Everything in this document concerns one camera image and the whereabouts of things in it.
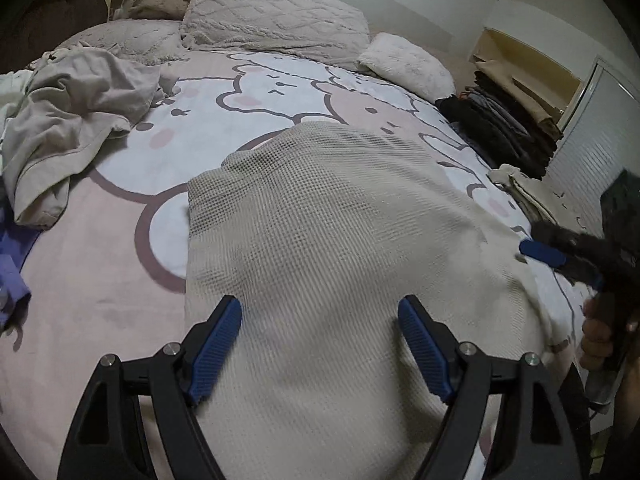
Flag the stack of folded clothes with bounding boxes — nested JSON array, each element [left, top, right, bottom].
[[434, 57, 565, 180]]

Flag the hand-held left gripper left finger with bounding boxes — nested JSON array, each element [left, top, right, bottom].
[[56, 294, 244, 480]]

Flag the printed pink bed sheet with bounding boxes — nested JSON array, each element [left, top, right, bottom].
[[0, 45, 591, 480]]

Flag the open wooden cabinet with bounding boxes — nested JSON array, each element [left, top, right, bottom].
[[469, 26, 586, 131]]

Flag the large cable knit pillow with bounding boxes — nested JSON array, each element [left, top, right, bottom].
[[180, 0, 371, 70]]

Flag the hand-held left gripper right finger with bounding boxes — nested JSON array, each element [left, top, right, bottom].
[[397, 294, 585, 480]]

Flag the small fluffy pillow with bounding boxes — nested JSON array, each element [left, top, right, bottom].
[[356, 32, 457, 101]]

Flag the purple garment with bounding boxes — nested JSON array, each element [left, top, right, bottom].
[[0, 175, 40, 328]]

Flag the white cloth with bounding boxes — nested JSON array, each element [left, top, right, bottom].
[[0, 69, 37, 141]]

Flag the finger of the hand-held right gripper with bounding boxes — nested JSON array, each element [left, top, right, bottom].
[[519, 220, 606, 292]]

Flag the person's right hand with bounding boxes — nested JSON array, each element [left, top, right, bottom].
[[580, 298, 627, 373]]

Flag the beige waffle-knit towel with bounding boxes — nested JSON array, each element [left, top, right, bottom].
[[184, 121, 571, 480]]

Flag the white wardrobe door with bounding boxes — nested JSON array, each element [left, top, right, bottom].
[[542, 57, 640, 241]]

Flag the crumpled beige t-shirt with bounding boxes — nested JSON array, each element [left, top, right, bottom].
[[14, 44, 173, 231]]

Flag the folded beige garment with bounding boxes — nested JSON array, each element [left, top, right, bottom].
[[487, 164, 556, 223]]

